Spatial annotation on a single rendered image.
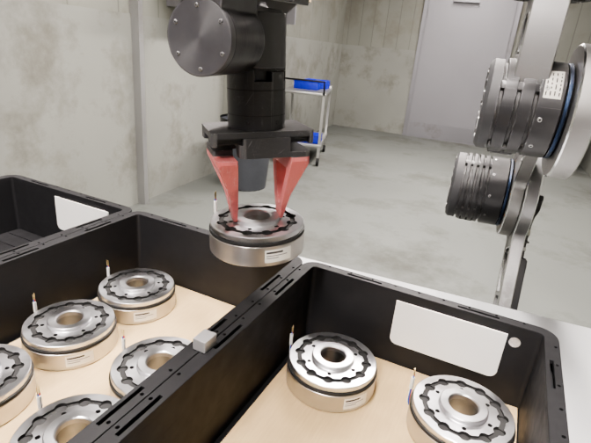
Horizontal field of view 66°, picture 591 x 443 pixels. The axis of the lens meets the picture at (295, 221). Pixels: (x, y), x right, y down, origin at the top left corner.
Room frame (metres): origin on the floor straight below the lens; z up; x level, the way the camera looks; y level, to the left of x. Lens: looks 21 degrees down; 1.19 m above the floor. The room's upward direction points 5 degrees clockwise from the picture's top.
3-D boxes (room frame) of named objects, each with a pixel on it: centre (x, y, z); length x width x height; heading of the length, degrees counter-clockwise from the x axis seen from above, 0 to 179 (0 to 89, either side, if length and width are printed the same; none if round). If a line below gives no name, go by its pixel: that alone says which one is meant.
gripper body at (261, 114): (0.46, 0.05, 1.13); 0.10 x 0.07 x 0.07; 111
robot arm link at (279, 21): (0.45, 0.05, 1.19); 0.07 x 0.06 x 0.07; 160
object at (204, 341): (0.34, 0.07, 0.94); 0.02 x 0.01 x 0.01; 156
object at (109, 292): (0.56, 0.21, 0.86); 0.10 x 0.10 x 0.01
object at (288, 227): (0.46, 0.04, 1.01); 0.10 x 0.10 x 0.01
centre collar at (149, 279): (0.56, 0.21, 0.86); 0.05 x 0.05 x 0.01
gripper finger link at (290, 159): (0.46, 0.03, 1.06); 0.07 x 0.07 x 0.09; 21
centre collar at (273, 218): (0.46, 0.04, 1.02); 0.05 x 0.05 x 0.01
